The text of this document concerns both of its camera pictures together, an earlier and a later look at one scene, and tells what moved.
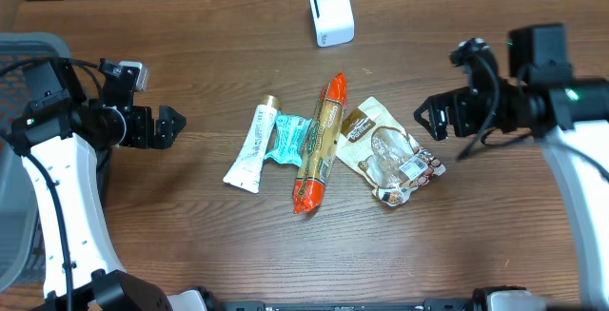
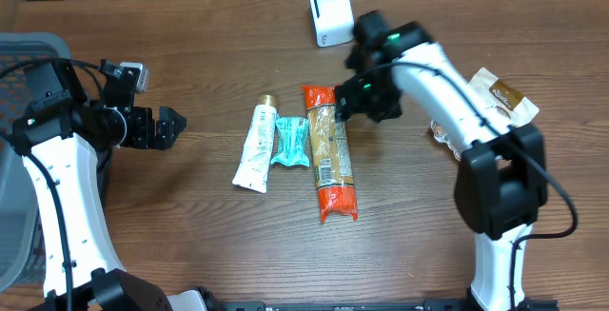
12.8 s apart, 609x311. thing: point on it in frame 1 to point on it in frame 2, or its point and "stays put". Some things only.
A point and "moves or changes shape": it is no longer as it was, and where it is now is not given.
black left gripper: x=147 y=138 stays put
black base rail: x=450 y=304 stays put
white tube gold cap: x=245 y=171 moves or changes shape
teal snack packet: x=289 y=133 moves or changes shape
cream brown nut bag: x=381 y=152 moves or changes shape
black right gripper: x=459 y=103 to x=347 y=105
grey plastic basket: x=21 y=261 stays put
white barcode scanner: x=331 y=12 stays put
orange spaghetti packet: x=309 y=187 moves or changes shape
